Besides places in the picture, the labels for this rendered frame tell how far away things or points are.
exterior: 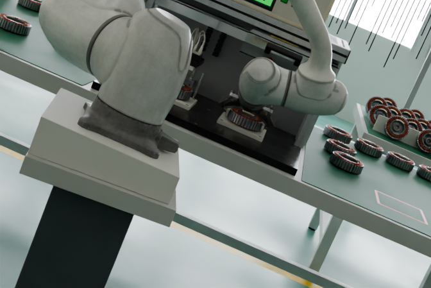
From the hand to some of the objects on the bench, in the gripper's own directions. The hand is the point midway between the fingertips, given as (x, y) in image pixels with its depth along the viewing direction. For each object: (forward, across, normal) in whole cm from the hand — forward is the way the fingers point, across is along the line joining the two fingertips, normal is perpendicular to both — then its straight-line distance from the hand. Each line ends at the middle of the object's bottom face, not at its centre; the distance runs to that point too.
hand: (245, 118), depth 250 cm
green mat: (+23, +52, +7) cm, 58 cm away
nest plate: (+2, -24, -3) cm, 24 cm away
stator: (+18, +36, +4) cm, 40 cm away
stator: (+1, 0, -2) cm, 2 cm away
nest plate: (+2, 0, -3) cm, 3 cm away
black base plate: (+4, -12, -4) cm, 14 cm away
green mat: (+23, -77, +7) cm, 80 cm away
